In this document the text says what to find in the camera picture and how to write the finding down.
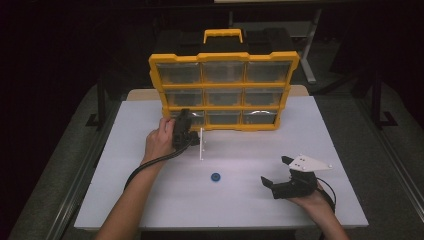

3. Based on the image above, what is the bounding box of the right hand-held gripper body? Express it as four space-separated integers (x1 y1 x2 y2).
271 154 334 200

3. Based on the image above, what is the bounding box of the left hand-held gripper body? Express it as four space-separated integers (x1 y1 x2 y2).
171 119 206 162

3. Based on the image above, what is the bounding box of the clear plastic drawer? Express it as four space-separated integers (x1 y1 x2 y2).
169 110 206 127

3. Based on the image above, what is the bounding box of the yellow and black organizer cabinet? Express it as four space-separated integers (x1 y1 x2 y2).
148 28 301 132

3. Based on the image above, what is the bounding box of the person's left hand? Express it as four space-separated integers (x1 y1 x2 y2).
142 117 176 164

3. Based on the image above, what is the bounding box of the person's right hand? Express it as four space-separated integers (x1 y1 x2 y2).
288 184 334 216

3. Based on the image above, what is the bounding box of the grid of clear drawers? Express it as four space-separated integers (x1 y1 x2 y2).
156 61 292 127

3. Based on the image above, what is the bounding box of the black metal stand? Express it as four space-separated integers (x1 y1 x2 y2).
371 71 399 130
85 83 108 129

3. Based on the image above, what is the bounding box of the grey desk with white legs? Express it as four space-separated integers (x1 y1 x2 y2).
228 8 324 85

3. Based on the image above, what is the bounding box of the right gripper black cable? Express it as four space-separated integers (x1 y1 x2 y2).
316 176 338 213

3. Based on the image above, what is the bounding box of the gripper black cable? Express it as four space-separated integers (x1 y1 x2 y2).
316 176 338 213
123 139 195 192

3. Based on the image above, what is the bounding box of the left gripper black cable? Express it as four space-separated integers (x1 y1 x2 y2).
123 139 195 192

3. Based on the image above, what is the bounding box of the aluminium frame rail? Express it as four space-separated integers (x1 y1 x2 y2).
354 98 424 214
46 99 123 240

